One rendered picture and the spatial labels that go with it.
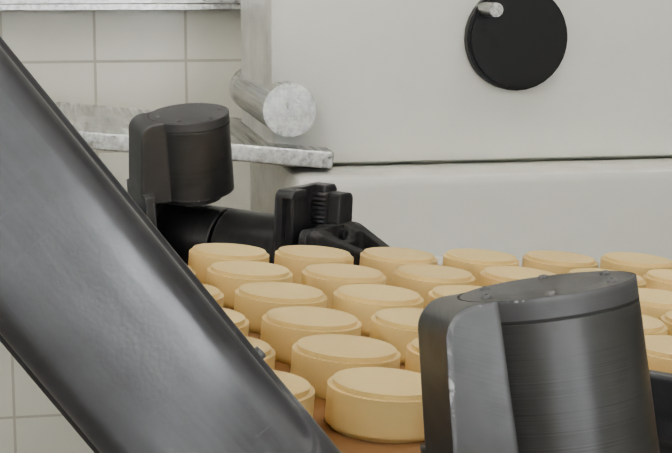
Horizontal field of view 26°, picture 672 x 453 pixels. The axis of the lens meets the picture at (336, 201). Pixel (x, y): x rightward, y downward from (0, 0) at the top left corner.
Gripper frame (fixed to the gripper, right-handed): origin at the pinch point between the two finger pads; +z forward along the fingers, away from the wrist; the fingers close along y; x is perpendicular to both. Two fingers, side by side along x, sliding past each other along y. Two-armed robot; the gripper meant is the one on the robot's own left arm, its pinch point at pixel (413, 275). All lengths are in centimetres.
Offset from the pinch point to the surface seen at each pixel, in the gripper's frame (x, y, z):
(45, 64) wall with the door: -166, 1, -165
